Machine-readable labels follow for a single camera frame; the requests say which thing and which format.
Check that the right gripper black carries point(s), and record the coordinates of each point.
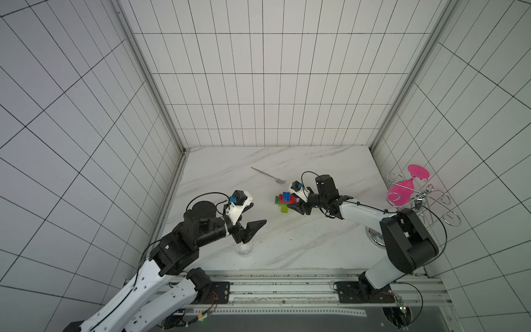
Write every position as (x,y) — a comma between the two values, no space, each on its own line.
(307,203)

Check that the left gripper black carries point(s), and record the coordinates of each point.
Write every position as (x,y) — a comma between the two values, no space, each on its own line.
(246,234)

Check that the red lego brick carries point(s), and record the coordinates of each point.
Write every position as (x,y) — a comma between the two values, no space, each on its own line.
(293,200)

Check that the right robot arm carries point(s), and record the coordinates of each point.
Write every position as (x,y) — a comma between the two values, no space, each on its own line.
(407,241)

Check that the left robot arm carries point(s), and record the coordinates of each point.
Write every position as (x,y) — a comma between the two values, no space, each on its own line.
(164,282)

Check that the clear glass cup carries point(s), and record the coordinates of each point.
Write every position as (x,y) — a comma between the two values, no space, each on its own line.
(244,249)

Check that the metal fork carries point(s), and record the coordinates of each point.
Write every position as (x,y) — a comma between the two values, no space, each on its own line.
(277,180)

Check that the pink wine glass lower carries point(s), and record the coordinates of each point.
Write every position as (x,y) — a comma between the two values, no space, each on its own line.
(401,192)

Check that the pink wine glass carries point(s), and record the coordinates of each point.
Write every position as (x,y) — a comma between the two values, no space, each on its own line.
(401,192)
(418,172)

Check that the chrome glass holder stand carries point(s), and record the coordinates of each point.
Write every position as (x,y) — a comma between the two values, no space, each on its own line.
(428,202)

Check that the pink wine glass upper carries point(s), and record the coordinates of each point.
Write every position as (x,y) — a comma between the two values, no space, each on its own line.
(418,172)

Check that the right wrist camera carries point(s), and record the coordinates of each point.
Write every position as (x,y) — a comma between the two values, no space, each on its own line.
(300,191)

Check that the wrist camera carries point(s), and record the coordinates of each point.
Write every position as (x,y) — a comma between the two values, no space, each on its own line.
(233,211)
(300,191)

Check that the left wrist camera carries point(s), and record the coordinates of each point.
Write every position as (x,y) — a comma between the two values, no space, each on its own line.
(233,211)

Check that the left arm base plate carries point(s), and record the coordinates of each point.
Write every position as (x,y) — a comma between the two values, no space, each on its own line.
(218,293)

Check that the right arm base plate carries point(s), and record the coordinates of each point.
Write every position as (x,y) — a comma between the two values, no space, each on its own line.
(354,292)

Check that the aluminium mounting rail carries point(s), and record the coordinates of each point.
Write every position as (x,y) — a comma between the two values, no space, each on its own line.
(298,292)

